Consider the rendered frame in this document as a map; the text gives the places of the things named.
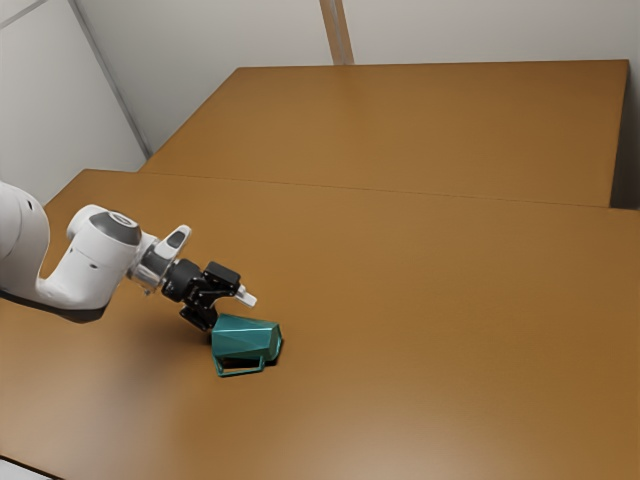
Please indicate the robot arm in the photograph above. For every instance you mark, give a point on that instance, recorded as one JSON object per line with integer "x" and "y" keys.
{"x": 85, "y": 265}

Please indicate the teal faceted mug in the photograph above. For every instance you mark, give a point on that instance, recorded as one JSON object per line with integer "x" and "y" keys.
{"x": 245, "y": 342}

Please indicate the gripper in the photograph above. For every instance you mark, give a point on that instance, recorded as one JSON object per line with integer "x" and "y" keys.
{"x": 183, "y": 282}

